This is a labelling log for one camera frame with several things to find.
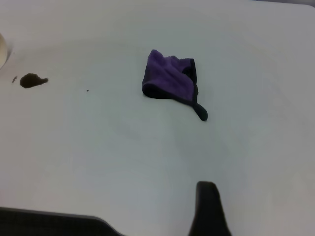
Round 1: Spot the purple microfibre cloth black trim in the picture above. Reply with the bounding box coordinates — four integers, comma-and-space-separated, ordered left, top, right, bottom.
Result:
141, 49, 209, 122

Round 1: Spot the white paper coffee cup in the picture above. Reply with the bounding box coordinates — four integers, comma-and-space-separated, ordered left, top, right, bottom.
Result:
0, 33, 7, 70

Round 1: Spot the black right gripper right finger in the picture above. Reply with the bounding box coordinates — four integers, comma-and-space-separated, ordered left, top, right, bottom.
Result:
188, 181, 232, 236

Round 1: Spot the brown coffee spill puddle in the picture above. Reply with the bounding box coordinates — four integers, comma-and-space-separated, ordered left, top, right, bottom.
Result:
19, 73, 49, 89

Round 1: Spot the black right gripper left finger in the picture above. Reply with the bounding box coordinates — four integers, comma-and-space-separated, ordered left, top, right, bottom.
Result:
0, 206, 123, 236

